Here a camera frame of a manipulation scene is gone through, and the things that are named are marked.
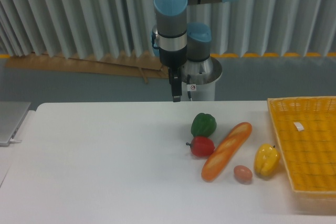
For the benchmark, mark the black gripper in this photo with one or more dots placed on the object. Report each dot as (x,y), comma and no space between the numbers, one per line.
(173,60)

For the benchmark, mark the orange toy baguette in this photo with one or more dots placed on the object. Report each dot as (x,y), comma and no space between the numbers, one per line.
(225,151)

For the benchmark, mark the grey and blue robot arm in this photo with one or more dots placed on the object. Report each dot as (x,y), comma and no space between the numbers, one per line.
(173,32)

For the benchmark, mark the white label in basket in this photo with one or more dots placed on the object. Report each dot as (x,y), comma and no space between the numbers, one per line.
(299,126)

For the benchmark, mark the yellow woven basket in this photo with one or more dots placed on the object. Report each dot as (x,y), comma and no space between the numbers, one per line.
(308,156)

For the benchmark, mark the brown cardboard sheet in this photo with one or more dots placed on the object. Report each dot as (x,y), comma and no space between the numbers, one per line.
(144,67)

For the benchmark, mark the green toy bell pepper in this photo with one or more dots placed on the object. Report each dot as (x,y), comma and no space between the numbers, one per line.
(203,125)

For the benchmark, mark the red toy bell pepper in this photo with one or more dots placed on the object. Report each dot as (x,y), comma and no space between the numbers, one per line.
(201,146)

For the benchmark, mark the brown toy egg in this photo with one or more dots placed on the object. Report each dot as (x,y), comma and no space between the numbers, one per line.
(243,173)

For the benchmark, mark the yellow toy bell pepper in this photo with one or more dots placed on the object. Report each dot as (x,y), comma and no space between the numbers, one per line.
(266,160)

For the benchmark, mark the silver laptop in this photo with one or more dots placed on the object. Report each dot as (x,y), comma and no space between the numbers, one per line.
(12,116)

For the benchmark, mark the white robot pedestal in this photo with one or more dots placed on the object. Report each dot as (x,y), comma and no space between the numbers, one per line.
(199,80)

